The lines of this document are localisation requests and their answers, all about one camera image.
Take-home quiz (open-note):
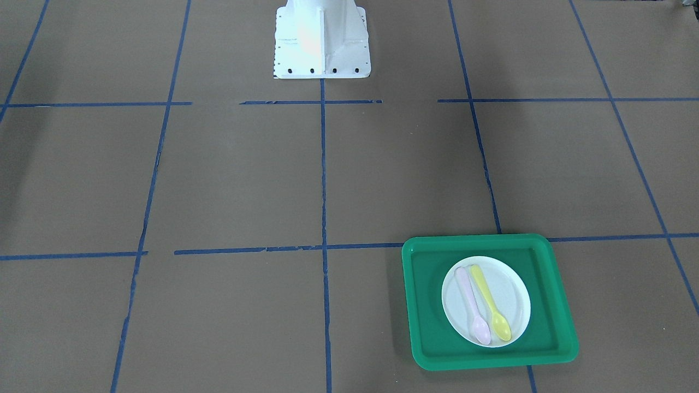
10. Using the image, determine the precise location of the pink plastic spoon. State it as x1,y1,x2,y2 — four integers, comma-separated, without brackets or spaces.
454,267,491,346

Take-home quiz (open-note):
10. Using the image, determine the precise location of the white round plate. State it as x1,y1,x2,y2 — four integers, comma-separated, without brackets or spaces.
440,256,531,348

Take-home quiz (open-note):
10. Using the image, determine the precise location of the yellow plastic spoon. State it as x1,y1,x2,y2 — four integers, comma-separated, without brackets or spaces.
469,265,512,342

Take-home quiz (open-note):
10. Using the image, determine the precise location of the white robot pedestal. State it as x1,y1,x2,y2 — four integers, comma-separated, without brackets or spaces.
273,1,372,79

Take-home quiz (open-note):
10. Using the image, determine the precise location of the green plastic tray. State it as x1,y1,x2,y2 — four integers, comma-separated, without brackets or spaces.
401,234,579,371

